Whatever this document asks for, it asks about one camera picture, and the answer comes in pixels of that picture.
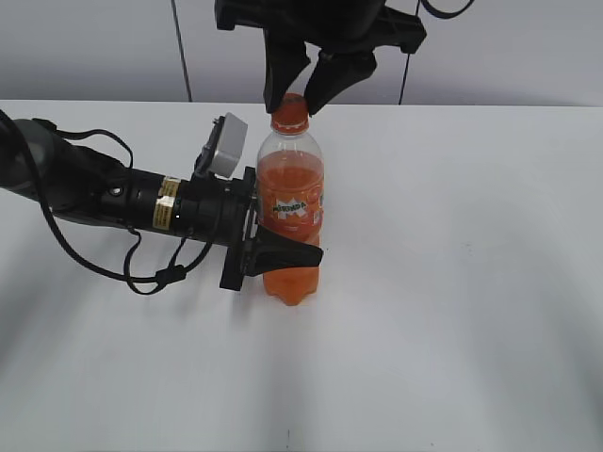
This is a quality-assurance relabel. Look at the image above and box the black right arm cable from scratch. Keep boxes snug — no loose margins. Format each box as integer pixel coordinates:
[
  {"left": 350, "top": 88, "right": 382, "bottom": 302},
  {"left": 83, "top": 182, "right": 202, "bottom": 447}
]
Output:
[{"left": 416, "top": 0, "right": 477, "bottom": 20}]

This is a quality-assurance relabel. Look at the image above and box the orange Mirinda soda bottle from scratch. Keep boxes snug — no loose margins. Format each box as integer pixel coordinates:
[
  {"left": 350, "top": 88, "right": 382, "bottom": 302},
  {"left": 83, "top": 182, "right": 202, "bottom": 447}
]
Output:
[{"left": 255, "top": 120, "right": 327, "bottom": 307}]

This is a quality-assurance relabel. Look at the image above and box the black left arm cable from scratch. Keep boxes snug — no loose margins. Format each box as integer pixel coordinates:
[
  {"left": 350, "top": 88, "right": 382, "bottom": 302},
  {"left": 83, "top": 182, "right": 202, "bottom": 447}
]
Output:
[{"left": 0, "top": 110, "right": 211, "bottom": 297}]

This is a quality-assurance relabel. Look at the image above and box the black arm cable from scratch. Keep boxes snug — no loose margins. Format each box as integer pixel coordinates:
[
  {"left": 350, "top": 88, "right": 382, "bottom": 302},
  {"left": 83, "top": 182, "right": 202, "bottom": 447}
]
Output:
[
  {"left": 0, "top": 110, "right": 211, "bottom": 297},
  {"left": 416, "top": 0, "right": 477, "bottom": 20}
]

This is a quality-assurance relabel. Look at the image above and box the orange bottle cap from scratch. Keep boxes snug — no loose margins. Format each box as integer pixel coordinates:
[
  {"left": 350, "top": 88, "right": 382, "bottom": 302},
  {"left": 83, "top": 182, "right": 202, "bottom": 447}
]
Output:
[{"left": 270, "top": 92, "right": 309, "bottom": 135}]

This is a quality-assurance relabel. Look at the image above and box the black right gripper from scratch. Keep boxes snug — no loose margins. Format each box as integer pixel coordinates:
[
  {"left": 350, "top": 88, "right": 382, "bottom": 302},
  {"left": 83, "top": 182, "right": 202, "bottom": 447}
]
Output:
[{"left": 214, "top": 0, "right": 427, "bottom": 116}]

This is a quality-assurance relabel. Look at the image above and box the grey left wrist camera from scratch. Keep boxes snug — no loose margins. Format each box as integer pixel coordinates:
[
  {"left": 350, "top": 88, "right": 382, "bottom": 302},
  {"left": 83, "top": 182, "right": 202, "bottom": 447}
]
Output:
[{"left": 193, "top": 112, "right": 248, "bottom": 178}]

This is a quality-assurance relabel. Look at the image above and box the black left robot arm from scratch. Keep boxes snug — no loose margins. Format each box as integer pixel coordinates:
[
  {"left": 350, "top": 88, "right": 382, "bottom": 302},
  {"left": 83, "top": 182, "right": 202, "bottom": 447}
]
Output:
[{"left": 1, "top": 114, "right": 323, "bottom": 291}]

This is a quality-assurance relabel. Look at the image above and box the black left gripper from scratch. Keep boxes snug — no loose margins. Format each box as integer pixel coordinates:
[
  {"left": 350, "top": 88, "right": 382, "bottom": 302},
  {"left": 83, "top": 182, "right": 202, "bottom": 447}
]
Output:
[{"left": 178, "top": 167, "right": 323, "bottom": 289}]

